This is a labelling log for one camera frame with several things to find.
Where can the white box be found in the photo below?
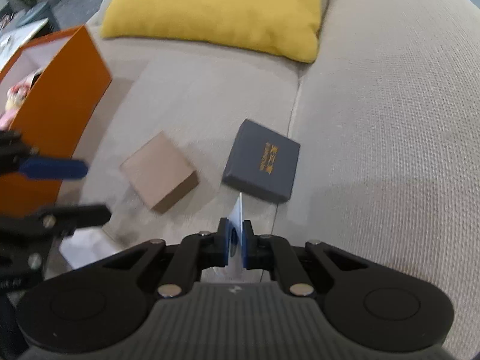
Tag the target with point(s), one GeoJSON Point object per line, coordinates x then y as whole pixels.
{"type": "Point", "coordinates": [87, 246]}

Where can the brown cardboard box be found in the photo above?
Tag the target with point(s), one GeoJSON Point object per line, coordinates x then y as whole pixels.
{"type": "Point", "coordinates": [160, 173]}

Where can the grey gift box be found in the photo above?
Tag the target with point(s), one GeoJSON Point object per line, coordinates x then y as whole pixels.
{"type": "Point", "coordinates": [262, 163]}

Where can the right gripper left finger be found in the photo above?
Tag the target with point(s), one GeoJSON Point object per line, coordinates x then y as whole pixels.
{"type": "Point", "coordinates": [187, 261]}

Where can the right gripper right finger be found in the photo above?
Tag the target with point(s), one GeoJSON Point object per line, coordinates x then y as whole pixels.
{"type": "Point", "coordinates": [275, 255]}

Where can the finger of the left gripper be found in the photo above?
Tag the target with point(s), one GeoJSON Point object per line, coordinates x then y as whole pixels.
{"type": "Point", "coordinates": [17, 157]}
{"type": "Point", "coordinates": [26, 242]}

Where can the crochet bunny doll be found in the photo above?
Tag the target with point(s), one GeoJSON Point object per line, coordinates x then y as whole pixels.
{"type": "Point", "coordinates": [16, 96]}

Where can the white blue card packet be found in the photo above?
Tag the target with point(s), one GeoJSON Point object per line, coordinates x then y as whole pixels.
{"type": "Point", "coordinates": [234, 270]}

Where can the yellow cushion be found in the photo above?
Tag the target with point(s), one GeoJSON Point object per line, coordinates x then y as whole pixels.
{"type": "Point", "coordinates": [287, 28]}

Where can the white marble side table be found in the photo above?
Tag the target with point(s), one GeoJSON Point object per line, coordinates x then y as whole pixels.
{"type": "Point", "coordinates": [27, 25]}

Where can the orange cardboard box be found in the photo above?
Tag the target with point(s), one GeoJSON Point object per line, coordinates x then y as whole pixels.
{"type": "Point", "coordinates": [57, 109]}

